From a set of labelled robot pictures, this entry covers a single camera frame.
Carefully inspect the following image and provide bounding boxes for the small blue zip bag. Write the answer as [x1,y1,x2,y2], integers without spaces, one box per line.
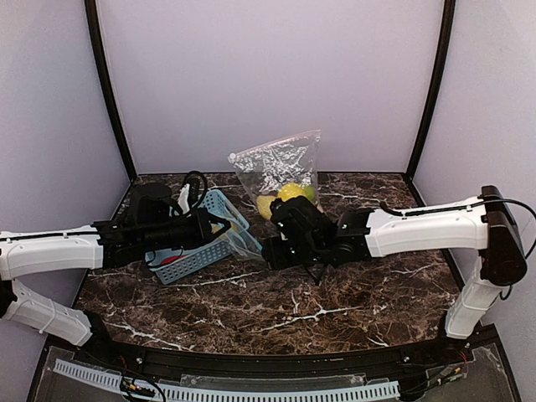
[225,228,263,261]

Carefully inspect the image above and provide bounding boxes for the red chili pepper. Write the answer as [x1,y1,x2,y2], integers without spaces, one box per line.
[160,255,183,266]

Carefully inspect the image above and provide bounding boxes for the yellow lemon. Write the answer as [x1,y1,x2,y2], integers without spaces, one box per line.
[277,183,307,202]

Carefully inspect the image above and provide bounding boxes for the green apple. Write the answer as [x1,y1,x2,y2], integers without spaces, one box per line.
[303,185,316,203]

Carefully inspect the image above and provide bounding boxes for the large pink zip bag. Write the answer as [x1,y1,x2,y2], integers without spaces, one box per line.
[228,130,321,209]

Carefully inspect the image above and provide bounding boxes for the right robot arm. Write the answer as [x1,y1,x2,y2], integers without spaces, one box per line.
[261,186,531,339]

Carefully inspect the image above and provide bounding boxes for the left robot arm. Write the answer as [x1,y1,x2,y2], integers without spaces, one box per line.
[1,183,231,347]

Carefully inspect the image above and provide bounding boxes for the blue plastic basket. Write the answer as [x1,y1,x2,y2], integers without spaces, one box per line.
[145,189,250,285]

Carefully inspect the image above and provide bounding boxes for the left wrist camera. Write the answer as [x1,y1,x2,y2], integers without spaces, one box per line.
[178,170,209,215]

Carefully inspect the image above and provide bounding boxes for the white cable duct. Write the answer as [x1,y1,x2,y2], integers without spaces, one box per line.
[53,358,401,402]

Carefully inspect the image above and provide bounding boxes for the left black frame post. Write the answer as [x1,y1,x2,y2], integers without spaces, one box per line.
[84,0,137,183]

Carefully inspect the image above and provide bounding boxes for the black frame post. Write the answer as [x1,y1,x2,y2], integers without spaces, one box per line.
[405,0,456,182]
[84,0,137,183]

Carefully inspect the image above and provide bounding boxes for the right black frame post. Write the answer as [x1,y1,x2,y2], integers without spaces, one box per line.
[405,0,456,182]

